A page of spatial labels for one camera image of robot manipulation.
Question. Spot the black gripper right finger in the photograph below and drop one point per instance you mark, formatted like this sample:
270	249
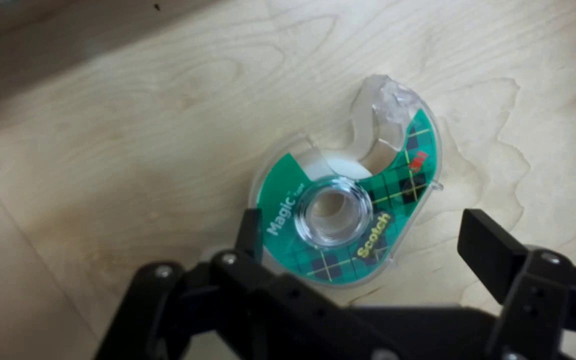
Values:
493	254

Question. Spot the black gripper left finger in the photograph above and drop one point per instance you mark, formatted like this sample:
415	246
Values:
248	241

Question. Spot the green Scotch tape dispenser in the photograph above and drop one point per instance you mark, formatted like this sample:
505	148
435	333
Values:
336	215

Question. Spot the open wooden drawer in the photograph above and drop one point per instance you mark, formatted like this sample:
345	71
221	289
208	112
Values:
131	131

